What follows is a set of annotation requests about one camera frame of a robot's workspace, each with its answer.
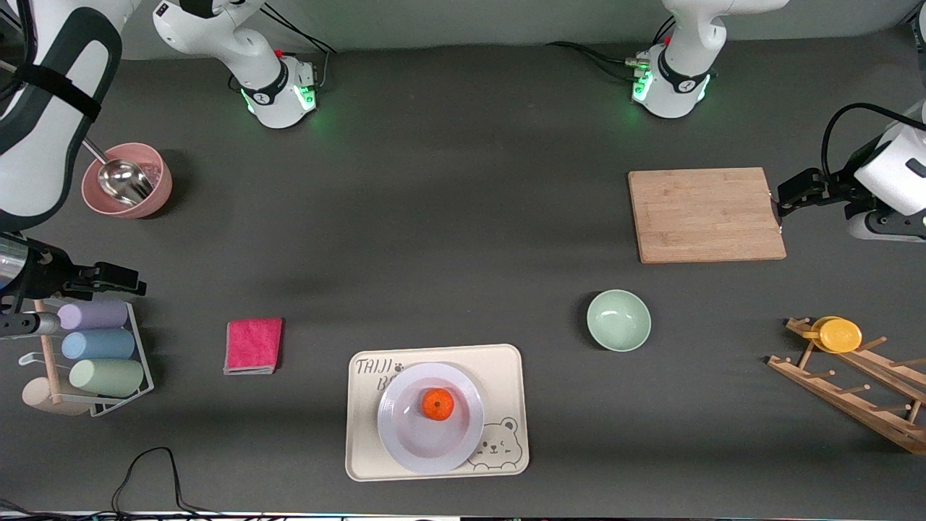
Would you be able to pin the beige cup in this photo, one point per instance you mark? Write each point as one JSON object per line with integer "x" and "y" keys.
{"x": 40, "y": 398}

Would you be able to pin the wooden mug rack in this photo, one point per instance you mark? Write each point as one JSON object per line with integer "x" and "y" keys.
{"x": 832, "y": 394}

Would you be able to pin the orange fruit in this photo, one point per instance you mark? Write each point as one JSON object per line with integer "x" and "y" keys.
{"x": 438, "y": 404}

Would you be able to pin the pink folded cloth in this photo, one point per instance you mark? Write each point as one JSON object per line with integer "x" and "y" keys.
{"x": 253, "y": 346}

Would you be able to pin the bamboo cutting board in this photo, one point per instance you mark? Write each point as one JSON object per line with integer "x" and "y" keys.
{"x": 702, "y": 217}

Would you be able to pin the green cup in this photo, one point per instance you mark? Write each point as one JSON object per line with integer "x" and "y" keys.
{"x": 107, "y": 377}

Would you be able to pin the white round plate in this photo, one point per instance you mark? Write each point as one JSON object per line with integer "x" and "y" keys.
{"x": 434, "y": 449}

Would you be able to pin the wooden rack rod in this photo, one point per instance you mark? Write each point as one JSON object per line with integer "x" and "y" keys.
{"x": 49, "y": 362}

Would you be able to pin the pink bowl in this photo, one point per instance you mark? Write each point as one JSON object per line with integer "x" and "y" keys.
{"x": 155, "y": 195}

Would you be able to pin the cream bear print tray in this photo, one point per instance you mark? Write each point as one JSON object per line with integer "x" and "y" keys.
{"x": 506, "y": 376}

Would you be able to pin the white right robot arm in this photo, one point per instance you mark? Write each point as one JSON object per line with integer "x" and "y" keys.
{"x": 29, "y": 181}

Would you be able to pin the blue cup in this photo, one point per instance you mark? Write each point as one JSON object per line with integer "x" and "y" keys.
{"x": 98, "y": 344}

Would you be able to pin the purple cup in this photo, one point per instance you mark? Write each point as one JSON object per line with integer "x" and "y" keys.
{"x": 94, "y": 316}

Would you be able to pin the yellow cup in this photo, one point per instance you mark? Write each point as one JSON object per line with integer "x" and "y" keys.
{"x": 839, "y": 336}

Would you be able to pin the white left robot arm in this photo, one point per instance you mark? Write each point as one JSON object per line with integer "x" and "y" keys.
{"x": 687, "y": 72}

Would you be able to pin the metal scoop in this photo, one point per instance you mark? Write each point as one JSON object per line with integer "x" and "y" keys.
{"x": 123, "y": 181}

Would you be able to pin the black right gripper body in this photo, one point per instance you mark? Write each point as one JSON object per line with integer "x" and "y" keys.
{"x": 45, "y": 272}

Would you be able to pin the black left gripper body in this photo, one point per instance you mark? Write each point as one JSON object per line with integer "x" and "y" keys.
{"x": 843, "y": 184}

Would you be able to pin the pale green bowl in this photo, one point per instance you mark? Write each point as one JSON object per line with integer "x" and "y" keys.
{"x": 618, "y": 320}

